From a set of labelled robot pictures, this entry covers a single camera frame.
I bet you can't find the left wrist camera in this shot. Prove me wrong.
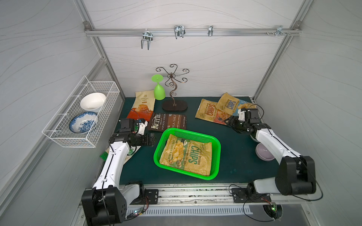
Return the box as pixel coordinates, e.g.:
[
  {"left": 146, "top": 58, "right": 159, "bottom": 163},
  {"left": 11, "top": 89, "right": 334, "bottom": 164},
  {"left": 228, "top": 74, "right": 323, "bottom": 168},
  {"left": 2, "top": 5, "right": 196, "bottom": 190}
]
[{"left": 137, "top": 119, "right": 148, "bottom": 135}]

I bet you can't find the orange cheddar chips bag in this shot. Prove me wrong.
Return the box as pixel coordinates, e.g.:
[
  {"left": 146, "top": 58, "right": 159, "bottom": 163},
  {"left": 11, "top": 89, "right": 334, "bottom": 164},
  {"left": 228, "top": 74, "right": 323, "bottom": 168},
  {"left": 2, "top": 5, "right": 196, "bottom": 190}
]
[{"left": 127, "top": 90, "right": 156, "bottom": 121}]

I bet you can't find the dark metal ornament stand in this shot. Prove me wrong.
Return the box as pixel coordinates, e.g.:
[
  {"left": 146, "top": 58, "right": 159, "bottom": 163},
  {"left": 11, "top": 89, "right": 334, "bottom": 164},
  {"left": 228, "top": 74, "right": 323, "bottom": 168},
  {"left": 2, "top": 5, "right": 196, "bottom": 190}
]
[{"left": 156, "top": 64, "right": 189, "bottom": 112}]

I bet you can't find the white ceramic bowl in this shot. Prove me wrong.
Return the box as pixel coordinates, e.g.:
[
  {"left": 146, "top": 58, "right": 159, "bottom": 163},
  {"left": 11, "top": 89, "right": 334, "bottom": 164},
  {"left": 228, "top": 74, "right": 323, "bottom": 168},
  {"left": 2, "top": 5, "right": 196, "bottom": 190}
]
[{"left": 80, "top": 92, "right": 107, "bottom": 113}]

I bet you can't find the green plastic basket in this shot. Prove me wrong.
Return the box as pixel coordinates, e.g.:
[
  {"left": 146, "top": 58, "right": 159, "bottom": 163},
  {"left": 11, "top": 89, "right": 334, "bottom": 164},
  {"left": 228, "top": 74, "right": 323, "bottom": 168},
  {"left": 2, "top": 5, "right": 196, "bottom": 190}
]
[{"left": 154, "top": 128, "right": 221, "bottom": 180}]

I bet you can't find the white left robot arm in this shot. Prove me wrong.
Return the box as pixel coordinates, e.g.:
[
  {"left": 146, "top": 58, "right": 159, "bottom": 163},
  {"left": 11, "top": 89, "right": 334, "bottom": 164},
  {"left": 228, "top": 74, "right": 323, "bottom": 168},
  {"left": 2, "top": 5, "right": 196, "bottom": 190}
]
[{"left": 81, "top": 133, "right": 155, "bottom": 226}]

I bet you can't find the pink round bowl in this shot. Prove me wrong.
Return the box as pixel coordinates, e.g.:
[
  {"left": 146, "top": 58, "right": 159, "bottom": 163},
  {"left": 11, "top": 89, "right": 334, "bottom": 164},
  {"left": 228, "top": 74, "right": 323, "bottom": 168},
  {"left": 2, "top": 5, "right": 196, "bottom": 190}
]
[{"left": 255, "top": 143, "right": 275, "bottom": 162}]

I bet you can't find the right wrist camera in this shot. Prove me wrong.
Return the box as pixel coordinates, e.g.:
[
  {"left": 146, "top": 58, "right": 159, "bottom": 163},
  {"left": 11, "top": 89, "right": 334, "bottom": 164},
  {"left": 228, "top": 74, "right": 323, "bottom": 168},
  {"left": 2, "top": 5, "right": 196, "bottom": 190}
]
[{"left": 238, "top": 108, "right": 246, "bottom": 122}]

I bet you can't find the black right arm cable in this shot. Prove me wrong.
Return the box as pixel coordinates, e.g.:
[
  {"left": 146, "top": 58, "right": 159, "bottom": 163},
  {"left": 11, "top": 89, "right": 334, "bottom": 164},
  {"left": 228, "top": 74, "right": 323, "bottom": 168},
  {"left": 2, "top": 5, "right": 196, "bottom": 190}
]
[{"left": 228, "top": 104, "right": 324, "bottom": 222}]

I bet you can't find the white wire wall basket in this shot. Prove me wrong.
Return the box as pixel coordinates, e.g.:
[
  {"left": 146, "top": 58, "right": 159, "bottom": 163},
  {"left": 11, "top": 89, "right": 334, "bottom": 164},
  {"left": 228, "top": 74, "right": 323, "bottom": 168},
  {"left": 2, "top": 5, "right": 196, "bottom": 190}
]
[{"left": 42, "top": 77, "right": 119, "bottom": 148}]

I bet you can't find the green-label kettle chips bag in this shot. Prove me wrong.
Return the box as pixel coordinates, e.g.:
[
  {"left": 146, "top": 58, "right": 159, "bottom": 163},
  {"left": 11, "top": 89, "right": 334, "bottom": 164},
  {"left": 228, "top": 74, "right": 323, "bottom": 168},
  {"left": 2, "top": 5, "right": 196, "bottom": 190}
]
[{"left": 159, "top": 134, "right": 212, "bottom": 176}]

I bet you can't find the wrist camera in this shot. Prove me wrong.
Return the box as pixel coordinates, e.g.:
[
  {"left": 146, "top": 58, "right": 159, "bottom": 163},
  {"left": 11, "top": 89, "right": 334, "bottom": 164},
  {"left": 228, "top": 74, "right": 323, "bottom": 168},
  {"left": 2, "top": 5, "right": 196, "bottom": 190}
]
[
  {"left": 238, "top": 108, "right": 246, "bottom": 122},
  {"left": 137, "top": 119, "right": 148, "bottom": 135}
]

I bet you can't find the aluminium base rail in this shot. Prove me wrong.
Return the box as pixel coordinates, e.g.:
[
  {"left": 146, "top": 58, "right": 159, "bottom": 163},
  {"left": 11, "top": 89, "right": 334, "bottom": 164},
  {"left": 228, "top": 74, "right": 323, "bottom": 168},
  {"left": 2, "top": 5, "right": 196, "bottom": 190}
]
[{"left": 127, "top": 183, "right": 306, "bottom": 217}]

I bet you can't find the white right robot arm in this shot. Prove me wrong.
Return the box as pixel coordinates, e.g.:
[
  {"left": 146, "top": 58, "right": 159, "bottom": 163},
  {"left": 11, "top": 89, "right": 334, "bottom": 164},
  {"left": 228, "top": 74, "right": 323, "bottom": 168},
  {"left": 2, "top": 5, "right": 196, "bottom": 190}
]
[{"left": 224, "top": 108, "right": 320, "bottom": 198}]

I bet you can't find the small metal hook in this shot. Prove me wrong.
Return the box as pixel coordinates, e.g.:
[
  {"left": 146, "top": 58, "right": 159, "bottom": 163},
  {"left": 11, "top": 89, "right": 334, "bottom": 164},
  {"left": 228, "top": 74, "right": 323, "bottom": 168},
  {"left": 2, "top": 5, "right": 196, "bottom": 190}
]
[{"left": 208, "top": 25, "right": 214, "bottom": 37}]

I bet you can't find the aluminium top rail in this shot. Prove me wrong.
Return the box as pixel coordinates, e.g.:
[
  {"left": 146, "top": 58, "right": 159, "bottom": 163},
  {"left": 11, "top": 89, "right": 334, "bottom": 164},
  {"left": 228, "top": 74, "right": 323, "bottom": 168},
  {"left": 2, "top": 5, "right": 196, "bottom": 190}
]
[{"left": 84, "top": 24, "right": 302, "bottom": 38}]

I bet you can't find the metal double hook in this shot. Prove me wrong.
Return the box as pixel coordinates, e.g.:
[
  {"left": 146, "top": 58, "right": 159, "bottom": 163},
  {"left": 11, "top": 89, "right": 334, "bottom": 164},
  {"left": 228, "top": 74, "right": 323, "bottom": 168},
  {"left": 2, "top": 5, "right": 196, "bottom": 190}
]
[{"left": 141, "top": 31, "right": 153, "bottom": 50}]

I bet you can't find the metal corner hook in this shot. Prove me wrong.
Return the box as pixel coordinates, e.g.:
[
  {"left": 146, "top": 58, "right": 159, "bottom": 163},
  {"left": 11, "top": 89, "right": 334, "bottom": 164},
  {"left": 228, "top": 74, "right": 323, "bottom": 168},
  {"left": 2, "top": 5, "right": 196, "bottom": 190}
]
[{"left": 266, "top": 26, "right": 288, "bottom": 37}]

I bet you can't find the blue Sea Salt chips bag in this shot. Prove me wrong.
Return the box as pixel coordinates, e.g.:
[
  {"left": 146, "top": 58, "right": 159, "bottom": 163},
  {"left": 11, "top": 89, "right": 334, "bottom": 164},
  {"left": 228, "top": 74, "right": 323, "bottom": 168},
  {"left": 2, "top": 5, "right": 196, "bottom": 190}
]
[{"left": 216, "top": 93, "right": 257, "bottom": 116}]

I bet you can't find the metal clip hook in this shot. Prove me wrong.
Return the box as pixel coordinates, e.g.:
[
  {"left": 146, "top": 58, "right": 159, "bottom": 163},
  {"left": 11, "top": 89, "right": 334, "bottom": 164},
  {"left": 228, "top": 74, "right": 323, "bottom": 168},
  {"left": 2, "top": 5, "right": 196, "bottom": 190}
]
[{"left": 173, "top": 25, "right": 186, "bottom": 39}]

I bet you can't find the blue patterned ceramic bowl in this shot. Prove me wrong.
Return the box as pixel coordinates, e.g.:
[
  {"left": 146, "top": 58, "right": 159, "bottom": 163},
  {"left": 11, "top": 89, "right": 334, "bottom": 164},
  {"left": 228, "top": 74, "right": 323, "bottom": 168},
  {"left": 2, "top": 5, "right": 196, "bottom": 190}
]
[{"left": 69, "top": 112, "right": 98, "bottom": 134}]

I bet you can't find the green plastic wine glass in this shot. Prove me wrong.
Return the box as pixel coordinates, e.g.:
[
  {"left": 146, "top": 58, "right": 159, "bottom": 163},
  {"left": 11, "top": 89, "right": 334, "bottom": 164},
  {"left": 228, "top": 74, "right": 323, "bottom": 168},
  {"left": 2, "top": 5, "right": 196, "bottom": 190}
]
[{"left": 151, "top": 74, "right": 166, "bottom": 100}]

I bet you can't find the brown Kettle chips bag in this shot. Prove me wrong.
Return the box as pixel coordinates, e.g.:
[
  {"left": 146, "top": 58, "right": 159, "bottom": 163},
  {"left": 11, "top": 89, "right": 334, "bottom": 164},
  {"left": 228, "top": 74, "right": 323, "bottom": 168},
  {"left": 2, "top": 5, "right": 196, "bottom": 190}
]
[{"left": 147, "top": 113, "right": 187, "bottom": 132}]

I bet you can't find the green seaweed snack bag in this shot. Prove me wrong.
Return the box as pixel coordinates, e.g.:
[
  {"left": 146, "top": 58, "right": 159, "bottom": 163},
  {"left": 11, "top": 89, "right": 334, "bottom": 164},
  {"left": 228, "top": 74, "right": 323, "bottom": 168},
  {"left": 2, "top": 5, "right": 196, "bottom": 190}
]
[{"left": 99, "top": 145, "right": 142, "bottom": 164}]

